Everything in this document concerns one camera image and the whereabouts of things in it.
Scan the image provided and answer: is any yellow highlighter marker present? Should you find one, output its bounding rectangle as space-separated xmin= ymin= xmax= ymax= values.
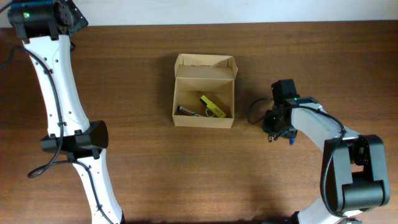
xmin=200 ymin=95 xmax=227 ymax=118

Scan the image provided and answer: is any cardboard box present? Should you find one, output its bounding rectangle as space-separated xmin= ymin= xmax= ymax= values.
xmin=172 ymin=54 xmax=238 ymax=129

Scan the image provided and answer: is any black whiteboard marker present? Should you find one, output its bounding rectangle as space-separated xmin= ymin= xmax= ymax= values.
xmin=177 ymin=106 xmax=202 ymax=117

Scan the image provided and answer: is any yellow tape roll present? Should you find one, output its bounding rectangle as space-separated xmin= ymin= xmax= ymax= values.
xmin=205 ymin=108 xmax=215 ymax=118

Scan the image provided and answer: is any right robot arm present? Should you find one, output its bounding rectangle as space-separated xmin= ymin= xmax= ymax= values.
xmin=262 ymin=79 xmax=391 ymax=223

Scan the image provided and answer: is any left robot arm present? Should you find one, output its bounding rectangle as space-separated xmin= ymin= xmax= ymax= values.
xmin=1 ymin=0 xmax=125 ymax=224

